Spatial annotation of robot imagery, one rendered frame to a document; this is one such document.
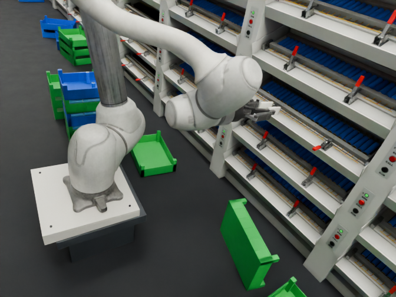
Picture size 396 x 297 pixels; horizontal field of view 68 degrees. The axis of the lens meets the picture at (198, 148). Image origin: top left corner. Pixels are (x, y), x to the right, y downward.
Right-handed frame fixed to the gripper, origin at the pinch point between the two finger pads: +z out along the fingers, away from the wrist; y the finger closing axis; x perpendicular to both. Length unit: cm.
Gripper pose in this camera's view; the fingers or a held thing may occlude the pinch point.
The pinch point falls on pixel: (269, 108)
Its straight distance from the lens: 107.0
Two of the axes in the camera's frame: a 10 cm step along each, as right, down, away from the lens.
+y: -5.5, -5.7, 6.1
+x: -2.7, 8.1, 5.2
